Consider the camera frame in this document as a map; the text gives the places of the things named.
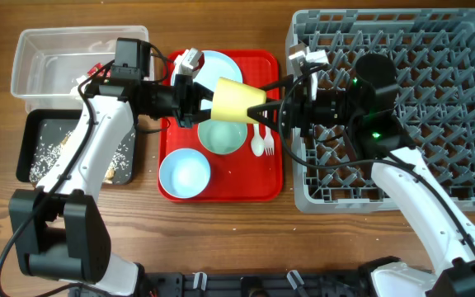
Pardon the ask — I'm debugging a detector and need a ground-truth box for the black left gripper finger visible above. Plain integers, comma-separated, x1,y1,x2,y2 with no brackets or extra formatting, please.
190,109,212,124
190,82,214,101

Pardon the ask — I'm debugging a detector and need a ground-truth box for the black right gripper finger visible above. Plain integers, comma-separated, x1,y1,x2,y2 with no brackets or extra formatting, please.
247,98,289,132
260,74,303,92

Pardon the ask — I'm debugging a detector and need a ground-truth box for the yellow plastic cup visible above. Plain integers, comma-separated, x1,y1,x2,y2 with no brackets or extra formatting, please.
210,78,266,124

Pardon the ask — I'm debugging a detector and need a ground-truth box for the large light blue plate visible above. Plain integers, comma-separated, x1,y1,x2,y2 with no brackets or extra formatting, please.
170,49,244,111

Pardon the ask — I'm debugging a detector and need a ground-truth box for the white plastic fork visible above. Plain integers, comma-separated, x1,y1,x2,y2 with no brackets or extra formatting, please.
264,126,275,156

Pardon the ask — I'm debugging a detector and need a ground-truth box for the white plastic spoon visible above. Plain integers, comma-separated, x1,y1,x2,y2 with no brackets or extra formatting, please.
251,124,265,157

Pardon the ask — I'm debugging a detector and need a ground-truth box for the small light blue bowl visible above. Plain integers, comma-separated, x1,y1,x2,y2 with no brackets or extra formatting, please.
158,148,211,199

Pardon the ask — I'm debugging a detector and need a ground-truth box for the white napkin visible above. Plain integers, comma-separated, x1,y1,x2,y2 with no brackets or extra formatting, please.
69,75,89,97

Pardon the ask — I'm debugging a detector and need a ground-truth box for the red snack wrapper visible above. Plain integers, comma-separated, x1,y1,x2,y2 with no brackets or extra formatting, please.
87,63,103,77

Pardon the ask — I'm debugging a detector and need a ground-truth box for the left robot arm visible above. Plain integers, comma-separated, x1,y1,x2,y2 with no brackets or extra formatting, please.
0,38,212,296

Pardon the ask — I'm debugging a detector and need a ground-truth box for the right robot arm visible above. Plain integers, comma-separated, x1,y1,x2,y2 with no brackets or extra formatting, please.
246,54,475,296

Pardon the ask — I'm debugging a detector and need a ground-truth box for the black food waste tray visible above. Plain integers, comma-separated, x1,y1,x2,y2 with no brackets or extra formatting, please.
16,109,138,185

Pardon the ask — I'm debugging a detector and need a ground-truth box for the grey dishwasher rack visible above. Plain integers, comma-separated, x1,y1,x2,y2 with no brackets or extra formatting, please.
285,8,475,211

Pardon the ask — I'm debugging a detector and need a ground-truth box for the red plastic tray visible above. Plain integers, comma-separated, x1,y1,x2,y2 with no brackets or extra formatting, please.
158,49,284,203

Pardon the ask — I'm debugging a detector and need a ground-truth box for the clear plastic bin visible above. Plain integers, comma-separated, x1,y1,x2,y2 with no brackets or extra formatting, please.
11,26,149,112

